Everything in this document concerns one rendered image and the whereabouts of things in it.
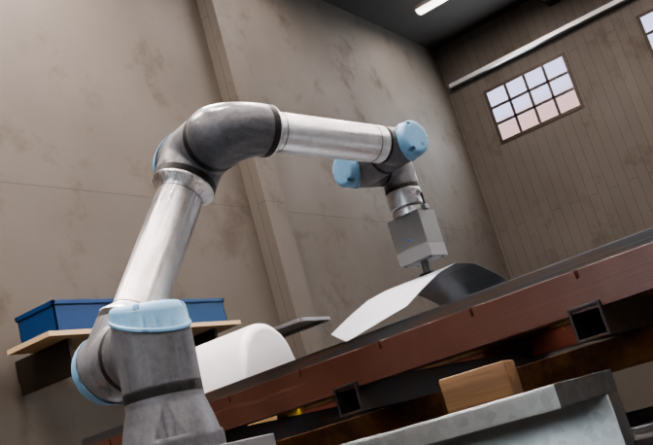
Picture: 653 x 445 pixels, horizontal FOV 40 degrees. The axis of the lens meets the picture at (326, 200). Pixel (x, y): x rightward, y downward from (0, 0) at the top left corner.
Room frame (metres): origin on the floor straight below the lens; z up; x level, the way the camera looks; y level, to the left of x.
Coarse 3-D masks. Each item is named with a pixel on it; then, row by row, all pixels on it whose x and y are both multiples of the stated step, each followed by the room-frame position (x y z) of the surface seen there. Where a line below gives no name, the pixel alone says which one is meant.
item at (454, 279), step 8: (472, 264) 1.85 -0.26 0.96; (456, 272) 1.88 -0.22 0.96; (464, 272) 1.89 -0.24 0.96; (472, 272) 1.90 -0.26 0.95; (480, 272) 1.90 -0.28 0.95; (488, 272) 1.91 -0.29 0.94; (432, 280) 1.91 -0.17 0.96; (440, 280) 1.92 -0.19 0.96; (448, 280) 1.92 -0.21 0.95; (456, 280) 1.93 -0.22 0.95; (464, 280) 1.94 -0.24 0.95; (472, 280) 1.94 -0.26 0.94; (424, 288) 1.95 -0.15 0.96; (432, 288) 1.96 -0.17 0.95; (440, 288) 1.96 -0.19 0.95; (448, 288) 1.97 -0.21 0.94; (424, 296) 2.00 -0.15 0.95
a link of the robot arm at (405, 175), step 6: (402, 168) 1.83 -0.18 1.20; (408, 168) 1.84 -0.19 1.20; (396, 174) 1.82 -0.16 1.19; (402, 174) 1.83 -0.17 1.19; (408, 174) 1.83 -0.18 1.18; (414, 174) 1.85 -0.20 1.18; (390, 180) 1.82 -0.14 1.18; (396, 180) 1.83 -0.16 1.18; (402, 180) 1.83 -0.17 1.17; (408, 180) 1.83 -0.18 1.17; (414, 180) 1.84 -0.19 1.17; (384, 186) 1.84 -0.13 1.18; (390, 186) 1.84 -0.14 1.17; (396, 186) 1.83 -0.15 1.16; (402, 186) 1.83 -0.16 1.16; (408, 186) 1.86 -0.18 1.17
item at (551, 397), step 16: (560, 384) 1.14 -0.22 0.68; (576, 384) 1.18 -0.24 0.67; (592, 384) 1.22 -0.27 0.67; (608, 384) 1.27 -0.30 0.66; (496, 400) 1.17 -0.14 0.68; (512, 400) 1.16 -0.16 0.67; (528, 400) 1.15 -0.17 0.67; (544, 400) 1.13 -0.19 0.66; (560, 400) 1.13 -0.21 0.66; (576, 400) 1.17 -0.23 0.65; (448, 416) 1.21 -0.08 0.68; (464, 416) 1.20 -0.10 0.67; (480, 416) 1.19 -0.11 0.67; (496, 416) 1.17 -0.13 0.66; (512, 416) 1.16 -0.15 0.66; (528, 416) 1.15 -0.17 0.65; (400, 432) 1.26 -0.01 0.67; (416, 432) 1.24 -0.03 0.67; (432, 432) 1.23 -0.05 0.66; (448, 432) 1.22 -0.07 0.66; (464, 432) 1.20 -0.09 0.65
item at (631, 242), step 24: (624, 240) 1.29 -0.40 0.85; (648, 240) 1.27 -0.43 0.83; (552, 264) 1.35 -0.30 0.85; (576, 264) 1.33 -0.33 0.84; (504, 288) 1.40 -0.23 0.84; (432, 312) 1.48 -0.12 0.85; (456, 312) 1.46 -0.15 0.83; (360, 336) 1.57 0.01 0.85; (384, 336) 1.54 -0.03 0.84; (312, 360) 1.63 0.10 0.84; (240, 384) 1.73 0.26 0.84; (120, 432) 1.94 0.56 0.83
